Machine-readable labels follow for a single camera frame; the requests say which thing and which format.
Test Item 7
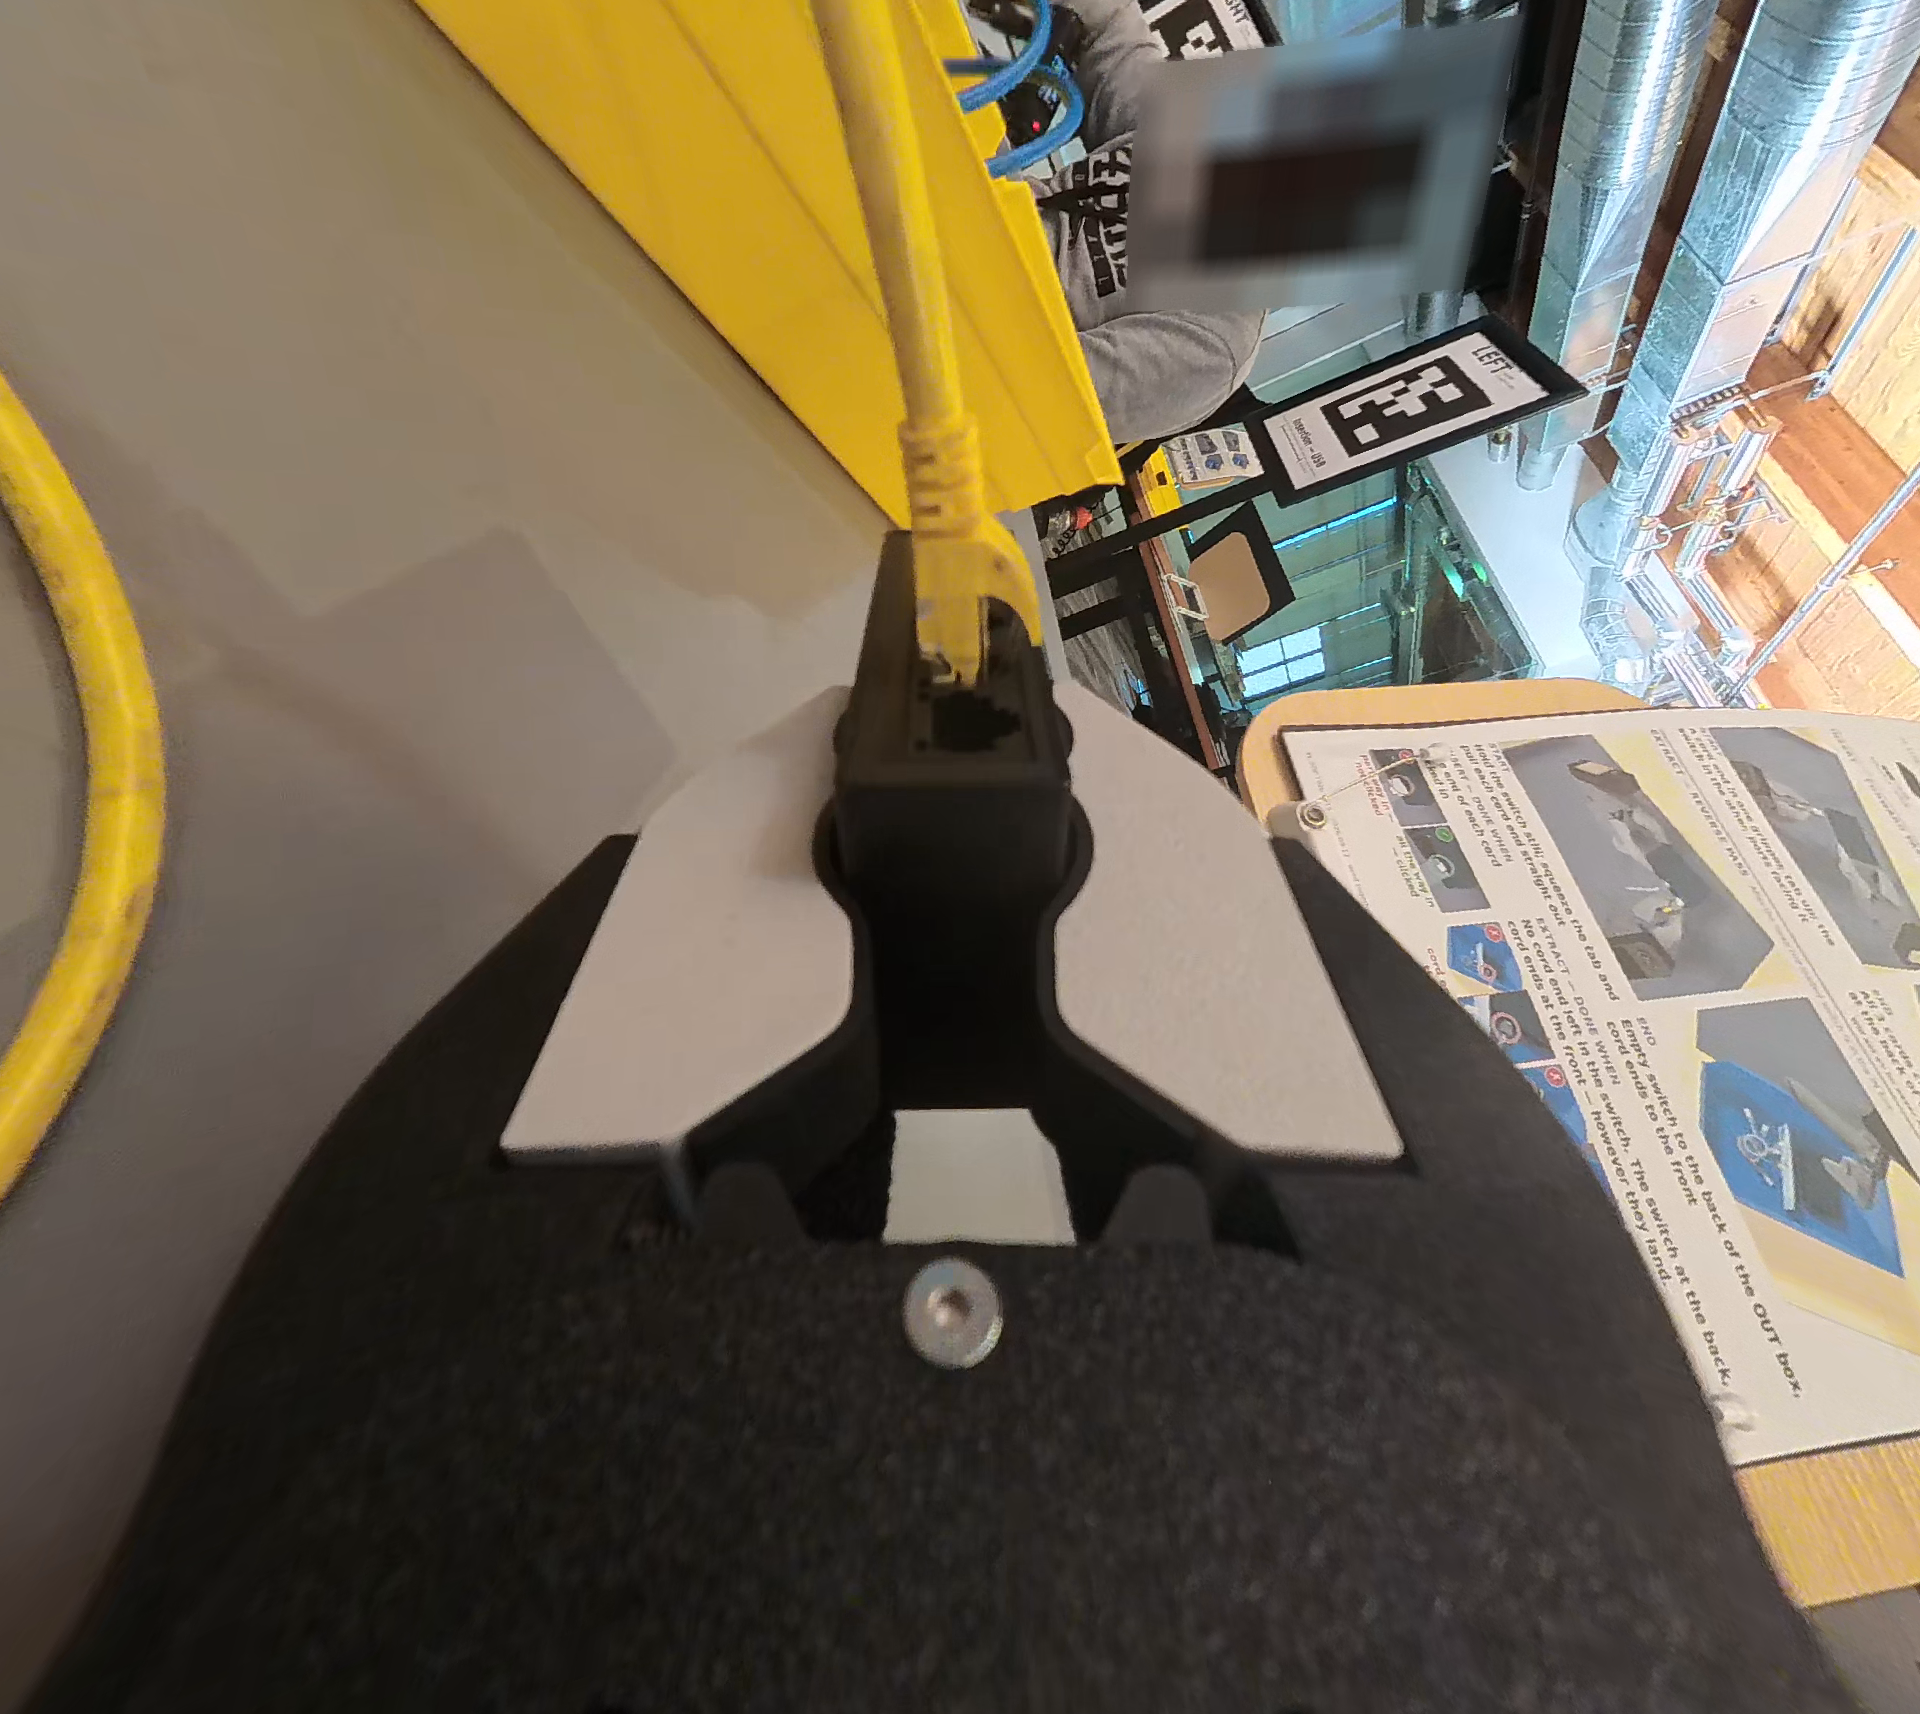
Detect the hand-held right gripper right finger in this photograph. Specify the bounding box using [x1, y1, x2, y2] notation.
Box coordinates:
[1032, 682, 1411, 1240]

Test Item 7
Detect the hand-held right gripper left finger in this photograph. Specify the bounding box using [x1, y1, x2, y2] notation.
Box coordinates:
[498, 687, 899, 1242]

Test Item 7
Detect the black network switch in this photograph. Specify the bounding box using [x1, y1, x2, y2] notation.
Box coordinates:
[833, 528, 1071, 1116]

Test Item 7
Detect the yellow ethernet cable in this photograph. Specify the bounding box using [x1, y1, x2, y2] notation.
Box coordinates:
[0, 0, 1035, 1198]

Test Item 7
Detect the yellow plastic bin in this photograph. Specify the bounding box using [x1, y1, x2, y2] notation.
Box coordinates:
[300, 0, 1129, 510]

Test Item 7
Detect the blue ethernet cable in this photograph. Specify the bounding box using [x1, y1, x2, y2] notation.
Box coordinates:
[888, 0, 1086, 180]

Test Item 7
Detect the printed instruction sheet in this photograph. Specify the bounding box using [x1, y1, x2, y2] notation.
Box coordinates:
[1275, 706, 1920, 1470]

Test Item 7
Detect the black-white marker tag sign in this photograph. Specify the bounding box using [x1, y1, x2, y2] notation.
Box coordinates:
[1140, 0, 1282, 67]
[1249, 317, 1589, 504]

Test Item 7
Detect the instruction sheet on clipboard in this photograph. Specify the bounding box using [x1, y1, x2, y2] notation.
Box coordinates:
[1237, 678, 1920, 1612]

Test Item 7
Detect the silver ventilation duct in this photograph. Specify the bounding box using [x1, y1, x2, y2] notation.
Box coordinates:
[1514, 0, 1791, 490]
[1575, 0, 1920, 699]

